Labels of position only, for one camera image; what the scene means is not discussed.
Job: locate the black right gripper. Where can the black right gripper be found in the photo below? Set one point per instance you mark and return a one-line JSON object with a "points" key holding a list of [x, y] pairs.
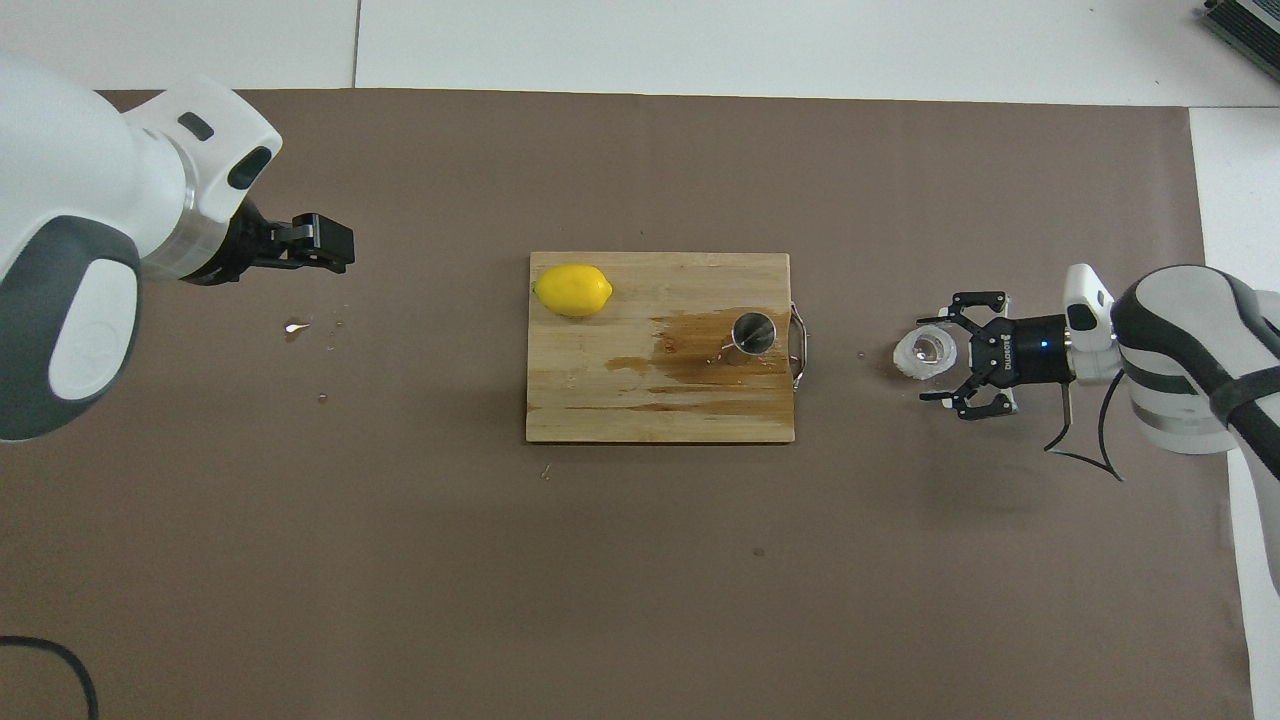
{"points": [[1020, 350]]}

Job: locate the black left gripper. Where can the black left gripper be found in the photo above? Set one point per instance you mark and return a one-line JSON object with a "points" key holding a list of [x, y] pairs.
{"points": [[262, 248]]}

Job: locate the small clear textured glass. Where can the small clear textured glass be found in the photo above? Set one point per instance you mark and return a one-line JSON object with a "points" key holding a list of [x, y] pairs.
{"points": [[908, 360]]}

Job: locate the steel jigger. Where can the steel jigger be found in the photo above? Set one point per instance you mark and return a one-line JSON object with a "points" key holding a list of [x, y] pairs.
{"points": [[755, 332]]}

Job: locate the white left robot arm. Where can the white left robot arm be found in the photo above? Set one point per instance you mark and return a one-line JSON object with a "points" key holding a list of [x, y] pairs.
{"points": [[70, 180]]}

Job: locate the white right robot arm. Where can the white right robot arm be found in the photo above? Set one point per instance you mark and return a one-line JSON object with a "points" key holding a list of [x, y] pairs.
{"points": [[1180, 340]]}

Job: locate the yellow lemon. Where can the yellow lemon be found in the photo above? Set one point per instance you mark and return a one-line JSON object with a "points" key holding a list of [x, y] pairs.
{"points": [[572, 290]]}

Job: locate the wooden cutting board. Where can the wooden cutting board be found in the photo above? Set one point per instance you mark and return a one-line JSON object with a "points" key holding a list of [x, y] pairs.
{"points": [[600, 400]]}

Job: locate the brown paper table mat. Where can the brown paper table mat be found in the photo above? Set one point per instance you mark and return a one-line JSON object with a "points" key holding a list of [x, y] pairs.
{"points": [[640, 600]]}

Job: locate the black ribbed device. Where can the black ribbed device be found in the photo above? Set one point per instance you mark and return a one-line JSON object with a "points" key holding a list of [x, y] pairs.
{"points": [[1250, 25]]}

